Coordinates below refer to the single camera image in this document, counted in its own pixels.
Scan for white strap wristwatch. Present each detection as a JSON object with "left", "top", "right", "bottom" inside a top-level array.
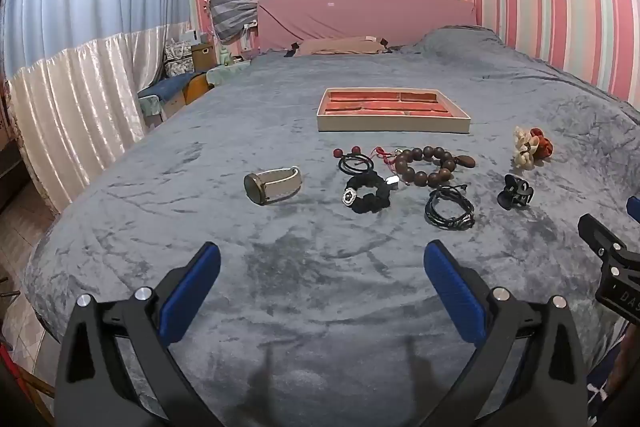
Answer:
[{"left": 244, "top": 166, "right": 303, "bottom": 206}]

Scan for grey plush blanket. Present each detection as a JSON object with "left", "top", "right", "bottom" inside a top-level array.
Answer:
[{"left": 22, "top": 26, "right": 640, "bottom": 427}]

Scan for cream flower scrunchie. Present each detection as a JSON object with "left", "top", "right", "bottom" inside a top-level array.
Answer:
[{"left": 512, "top": 126, "right": 539, "bottom": 169}]

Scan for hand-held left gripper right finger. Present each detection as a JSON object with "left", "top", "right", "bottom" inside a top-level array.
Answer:
[{"left": 423, "top": 239, "right": 588, "bottom": 427}]

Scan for brown pillow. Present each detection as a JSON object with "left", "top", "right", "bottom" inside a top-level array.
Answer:
[{"left": 292, "top": 36, "right": 388, "bottom": 56}]

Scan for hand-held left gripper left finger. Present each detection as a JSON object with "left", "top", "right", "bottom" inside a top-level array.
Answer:
[{"left": 54, "top": 242, "right": 226, "bottom": 427}]

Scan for white jewelry tray red lining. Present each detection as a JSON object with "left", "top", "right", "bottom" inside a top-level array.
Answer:
[{"left": 316, "top": 88, "right": 472, "bottom": 134}]

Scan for floral fabric box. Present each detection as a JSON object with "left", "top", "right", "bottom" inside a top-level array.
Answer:
[{"left": 164, "top": 41, "right": 194, "bottom": 78}]

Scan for red cord charm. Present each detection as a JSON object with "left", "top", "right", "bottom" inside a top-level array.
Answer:
[{"left": 371, "top": 146, "right": 407, "bottom": 170}]

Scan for brown wooden bead bracelet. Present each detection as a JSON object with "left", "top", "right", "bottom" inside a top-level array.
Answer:
[{"left": 394, "top": 146, "right": 458, "bottom": 188}]

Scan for black scrunchie with silver tag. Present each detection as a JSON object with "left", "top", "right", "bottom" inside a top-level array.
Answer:
[{"left": 342, "top": 173, "right": 399, "bottom": 214}]

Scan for brown pendant braided cord necklace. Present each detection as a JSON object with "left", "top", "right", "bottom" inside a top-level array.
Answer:
[{"left": 425, "top": 153, "right": 477, "bottom": 230}]

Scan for person's dark patterned clothing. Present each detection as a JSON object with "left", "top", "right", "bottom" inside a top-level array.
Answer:
[{"left": 586, "top": 347, "right": 640, "bottom": 427}]

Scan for blue cushion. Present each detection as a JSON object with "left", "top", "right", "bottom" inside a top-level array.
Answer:
[{"left": 137, "top": 72, "right": 198, "bottom": 108}]

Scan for blue and white curtain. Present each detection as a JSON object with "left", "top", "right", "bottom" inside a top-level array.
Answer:
[{"left": 0, "top": 0, "right": 193, "bottom": 212}]

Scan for black hair tie red beads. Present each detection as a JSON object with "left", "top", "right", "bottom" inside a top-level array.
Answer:
[{"left": 334, "top": 147, "right": 374, "bottom": 176}]

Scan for person's right forearm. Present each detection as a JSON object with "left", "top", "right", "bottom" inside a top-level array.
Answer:
[{"left": 612, "top": 321, "right": 640, "bottom": 403}]

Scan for cardboard box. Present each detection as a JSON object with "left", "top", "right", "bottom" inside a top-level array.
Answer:
[{"left": 191, "top": 43, "right": 213, "bottom": 72}]

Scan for black hair claw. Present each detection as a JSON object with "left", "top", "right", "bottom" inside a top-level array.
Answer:
[{"left": 497, "top": 174, "right": 536, "bottom": 211}]

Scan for red scrunchie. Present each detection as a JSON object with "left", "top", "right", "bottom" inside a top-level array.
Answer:
[{"left": 529, "top": 127, "right": 554, "bottom": 162}]

